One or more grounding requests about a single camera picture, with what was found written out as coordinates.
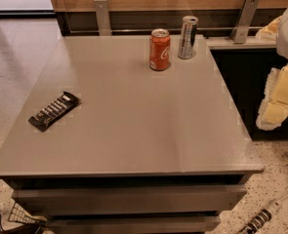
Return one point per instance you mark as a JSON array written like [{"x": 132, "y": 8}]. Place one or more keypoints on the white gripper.
[{"x": 275, "y": 105}]

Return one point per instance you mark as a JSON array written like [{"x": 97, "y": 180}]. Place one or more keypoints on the upper grey drawer front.
[{"x": 130, "y": 200}]

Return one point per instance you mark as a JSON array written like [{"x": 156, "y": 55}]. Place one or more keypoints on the right metal wall bracket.
[{"x": 240, "y": 32}]

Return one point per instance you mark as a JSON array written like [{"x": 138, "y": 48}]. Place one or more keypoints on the left metal wall bracket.
[{"x": 102, "y": 15}]

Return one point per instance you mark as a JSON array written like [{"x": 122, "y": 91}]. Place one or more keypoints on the grey drawer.
[
  {"x": 142, "y": 225},
  {"x": 130, "y": 200}
]

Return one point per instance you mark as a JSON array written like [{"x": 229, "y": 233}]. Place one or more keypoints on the silver energy drink can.
[{"x": 187, "y": 39}]

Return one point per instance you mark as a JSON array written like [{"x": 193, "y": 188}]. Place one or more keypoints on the black wire mesh basket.
[{"x": 19, "y": 215}]

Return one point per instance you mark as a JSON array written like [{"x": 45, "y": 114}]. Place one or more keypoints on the black rxbar chocolate bar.
[{"x": 54, "y": 111}]

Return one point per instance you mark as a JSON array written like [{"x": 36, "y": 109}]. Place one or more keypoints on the lower grey drawer front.
[{"x": 142, "y": 225}]

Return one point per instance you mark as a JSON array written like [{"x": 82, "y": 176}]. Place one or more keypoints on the metal wall bracket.
[
  {"x": 102, "y": 15},
  {"x": 240, "y": 32}
]

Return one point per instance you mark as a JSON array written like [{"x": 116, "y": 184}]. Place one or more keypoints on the red coke can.
[{"x": 159, "y": 49}]

